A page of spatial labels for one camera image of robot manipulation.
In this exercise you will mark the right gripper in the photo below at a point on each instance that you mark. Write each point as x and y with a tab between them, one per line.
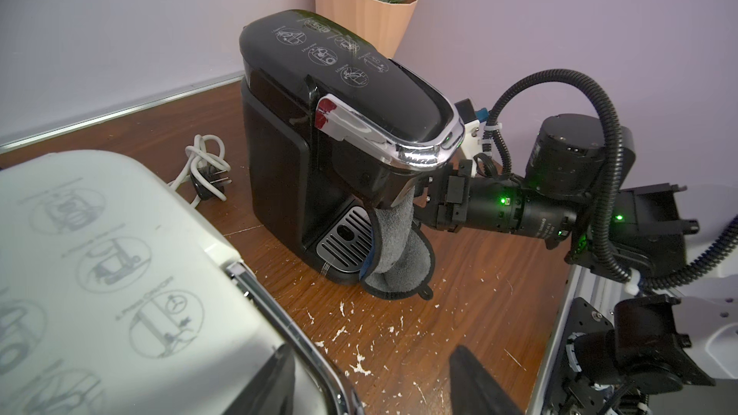
456	197

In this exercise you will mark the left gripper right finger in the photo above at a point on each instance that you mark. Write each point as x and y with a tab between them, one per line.
474	390

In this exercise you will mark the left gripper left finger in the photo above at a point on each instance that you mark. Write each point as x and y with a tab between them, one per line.
272	389

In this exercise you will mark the blue grey microfiber cloth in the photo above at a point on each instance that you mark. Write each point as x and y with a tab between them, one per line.
401	260

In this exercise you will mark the black coffee machine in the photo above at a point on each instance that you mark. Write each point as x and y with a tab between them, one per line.
334	129

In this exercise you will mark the white coffee machine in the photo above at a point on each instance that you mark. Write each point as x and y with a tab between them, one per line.
117	297

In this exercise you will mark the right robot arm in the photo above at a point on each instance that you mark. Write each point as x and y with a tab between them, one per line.
572	191

